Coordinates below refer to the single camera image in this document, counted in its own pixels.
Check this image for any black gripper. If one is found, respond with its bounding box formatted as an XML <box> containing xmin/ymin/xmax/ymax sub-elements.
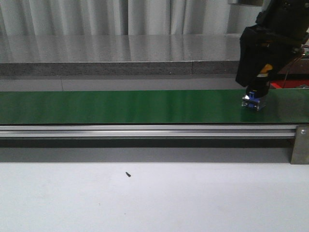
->
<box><xmin>236</xmin><ymin>0</ymin><xmax>309</xmax><ymax>87</ymax></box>

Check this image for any red bin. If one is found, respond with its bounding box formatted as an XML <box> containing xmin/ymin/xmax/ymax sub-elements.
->
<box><xmin>270</xmin><ymin>79</ymin><xmax>309</xmax><ymax>89</ymax></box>

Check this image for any green conveyor belt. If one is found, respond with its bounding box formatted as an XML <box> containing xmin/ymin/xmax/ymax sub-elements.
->
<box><xmin>0</xmin><ymin>89</ymin><xmax>309</xmax><ymax>125</ymax></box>

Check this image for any grey stone shelf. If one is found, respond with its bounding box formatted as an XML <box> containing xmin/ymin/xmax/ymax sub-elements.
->
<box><xmin>0</xmin><ymin>34</ymin><xmax>240</xmax><ymax>77</ymax></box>

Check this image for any grey curtain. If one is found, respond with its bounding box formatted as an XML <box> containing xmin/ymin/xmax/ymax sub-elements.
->
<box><xmin>0</xmin><ymin>0</ymin><xmax>261</xmax><ymax>36</ymax></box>

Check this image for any red orange wire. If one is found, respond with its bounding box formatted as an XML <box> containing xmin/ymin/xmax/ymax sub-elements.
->
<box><xmin>282</xmin><ymin>52</ymin><xmax>306</xmax><ymax>89</ymax></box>

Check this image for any metal conveyor support bracket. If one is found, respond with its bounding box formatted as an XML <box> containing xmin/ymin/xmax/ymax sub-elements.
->
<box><xmin>291</xmin><ymin>125</ymin><xmax>309</xmax><ymax>164</ymax></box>

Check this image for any aluminium conveyor rail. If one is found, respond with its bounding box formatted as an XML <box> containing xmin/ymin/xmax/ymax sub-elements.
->
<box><xmin>0</xmin><ymin>124</ymin><xmax>296</xmax><ymax>138</ymax></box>

